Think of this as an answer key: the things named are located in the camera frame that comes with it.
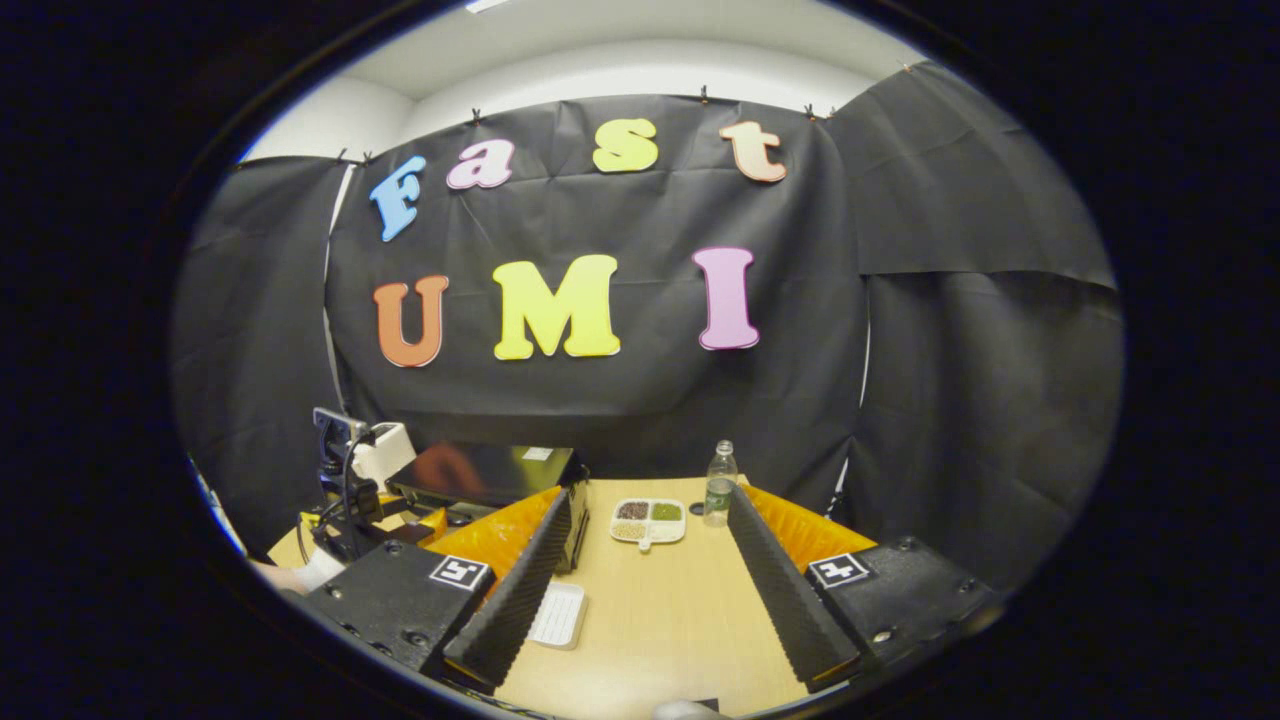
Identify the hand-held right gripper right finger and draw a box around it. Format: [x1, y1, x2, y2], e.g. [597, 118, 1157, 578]
[727, 483, 1004, 693]

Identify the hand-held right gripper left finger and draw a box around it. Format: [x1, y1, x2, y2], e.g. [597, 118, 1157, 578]
[300, 485, 574, 696]

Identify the black electric oven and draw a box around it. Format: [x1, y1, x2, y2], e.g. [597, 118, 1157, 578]
[385, 442, 593, 576]

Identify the white plastic tray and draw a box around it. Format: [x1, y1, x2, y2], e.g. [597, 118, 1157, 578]
[528, 582, 588, 651]

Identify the white toaster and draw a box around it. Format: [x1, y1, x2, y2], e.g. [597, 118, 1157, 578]
[352, 422, 418, 491]

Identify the clear water bottle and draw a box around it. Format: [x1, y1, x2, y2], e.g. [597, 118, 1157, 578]
[703, 440, 739, 528]

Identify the white divided grain dish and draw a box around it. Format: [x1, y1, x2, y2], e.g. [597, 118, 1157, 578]
[610, 497, 688, 553]

